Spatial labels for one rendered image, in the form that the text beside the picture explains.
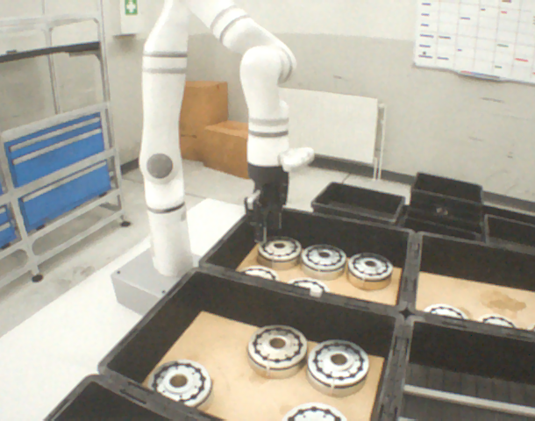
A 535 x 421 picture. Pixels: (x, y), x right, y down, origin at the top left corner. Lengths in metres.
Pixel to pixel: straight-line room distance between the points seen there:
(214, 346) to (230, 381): 0.09
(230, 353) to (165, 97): 0.50
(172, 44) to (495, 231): 1.66
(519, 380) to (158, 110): 0.85
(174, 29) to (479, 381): 0.86
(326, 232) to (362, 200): 1.07
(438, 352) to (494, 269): 0.33
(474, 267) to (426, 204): 1.16
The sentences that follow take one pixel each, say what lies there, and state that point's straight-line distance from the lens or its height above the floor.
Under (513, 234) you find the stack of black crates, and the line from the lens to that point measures 2.00.
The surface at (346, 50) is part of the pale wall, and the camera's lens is 3.65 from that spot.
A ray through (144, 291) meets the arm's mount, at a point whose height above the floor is 0.79.
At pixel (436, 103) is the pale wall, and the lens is 3.54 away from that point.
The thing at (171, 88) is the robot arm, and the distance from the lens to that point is 0.79.
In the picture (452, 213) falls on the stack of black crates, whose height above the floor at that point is 0.51.
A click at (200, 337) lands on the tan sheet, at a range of 0.74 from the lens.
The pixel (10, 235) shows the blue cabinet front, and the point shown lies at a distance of 2.45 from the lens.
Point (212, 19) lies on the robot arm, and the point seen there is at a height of 1.37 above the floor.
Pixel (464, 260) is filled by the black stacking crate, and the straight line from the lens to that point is 0.94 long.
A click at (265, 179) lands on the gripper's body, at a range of 0.68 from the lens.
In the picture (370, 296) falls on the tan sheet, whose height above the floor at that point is 0.83.
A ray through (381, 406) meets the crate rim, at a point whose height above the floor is 0.92.
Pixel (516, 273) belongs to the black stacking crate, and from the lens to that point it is 0.98.
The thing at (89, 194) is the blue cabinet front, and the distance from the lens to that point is 2.71.
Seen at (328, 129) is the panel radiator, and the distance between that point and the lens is 3.68.
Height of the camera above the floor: 1.35
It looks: 27 degrees down
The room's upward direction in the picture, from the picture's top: straight up
